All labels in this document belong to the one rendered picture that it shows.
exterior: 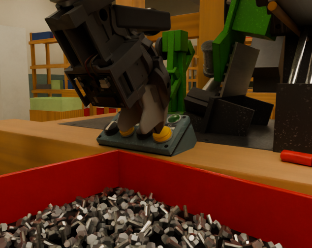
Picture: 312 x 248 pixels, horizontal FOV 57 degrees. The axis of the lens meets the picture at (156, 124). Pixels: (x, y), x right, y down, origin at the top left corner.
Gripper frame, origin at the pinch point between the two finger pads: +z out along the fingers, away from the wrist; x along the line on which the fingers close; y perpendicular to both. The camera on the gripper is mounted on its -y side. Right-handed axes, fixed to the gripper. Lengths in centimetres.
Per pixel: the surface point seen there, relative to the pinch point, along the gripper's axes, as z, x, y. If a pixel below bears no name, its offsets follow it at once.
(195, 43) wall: 447, -489, -916
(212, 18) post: 12, -17, -65
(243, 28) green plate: 0.0, 4.9, -28.7
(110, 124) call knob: 1.6, -10.4, -0.1
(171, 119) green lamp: 2.5, -0.2, -3.6
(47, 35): 133, -570, -393
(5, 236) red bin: -7.8, 0.2, 23.2
